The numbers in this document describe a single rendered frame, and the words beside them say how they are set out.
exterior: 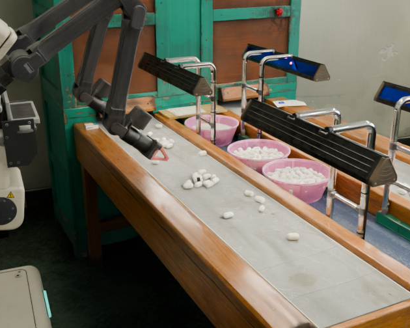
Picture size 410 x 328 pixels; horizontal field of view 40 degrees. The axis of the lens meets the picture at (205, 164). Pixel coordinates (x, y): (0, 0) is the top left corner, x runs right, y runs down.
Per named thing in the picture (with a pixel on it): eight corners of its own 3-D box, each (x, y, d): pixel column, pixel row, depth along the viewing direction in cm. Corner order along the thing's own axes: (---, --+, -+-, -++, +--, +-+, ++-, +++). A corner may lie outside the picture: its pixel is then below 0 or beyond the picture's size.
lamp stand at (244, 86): (258, 153, 262) (262, 57, 246) (237, 141, 278) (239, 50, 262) (293, 148, 269) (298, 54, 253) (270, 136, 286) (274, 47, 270)
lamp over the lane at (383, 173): (371, 188, 132) (375, 159, 130) (239, 120, 184) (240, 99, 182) (397, 182, 136) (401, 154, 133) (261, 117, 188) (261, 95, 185)
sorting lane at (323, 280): (319, 336, 132) (319, 329, 131) (97, 129, 283) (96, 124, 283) (414, 303, 144) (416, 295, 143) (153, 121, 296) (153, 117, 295)
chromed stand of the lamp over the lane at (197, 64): (179, 168, 245) (177, 65, 229) (162, 153, 262) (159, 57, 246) (218, 161, 253) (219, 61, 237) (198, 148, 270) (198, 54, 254)
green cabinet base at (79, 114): (77, 261, 302) (63, 109, 272) (54, 220, 348) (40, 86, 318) (289, 212, 359) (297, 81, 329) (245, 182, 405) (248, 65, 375)
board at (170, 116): (168, 120, 282) (168, 117, 282) (157, 112, 295) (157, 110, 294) (227, 111, 296) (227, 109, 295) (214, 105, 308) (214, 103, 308)
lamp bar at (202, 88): (194, 97, 214) (194, 78, 211) (137, 68, 266) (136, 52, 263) (213, 94, 217) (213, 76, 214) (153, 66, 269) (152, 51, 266)
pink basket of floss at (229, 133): (228, 151, 264) (228, 133, 261) (176, 145, 273) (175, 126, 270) (245, 135, 287) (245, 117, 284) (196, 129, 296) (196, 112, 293)
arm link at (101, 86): (71, 90, 233) (78, 98, 227) (88, 68, 232) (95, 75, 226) (93, 104, 241) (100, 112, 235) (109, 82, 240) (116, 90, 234)
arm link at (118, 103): (122, -1, 180) (132, 4, 171) (138, 2, 183) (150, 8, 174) (99, 125, 194) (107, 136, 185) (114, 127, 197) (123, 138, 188)
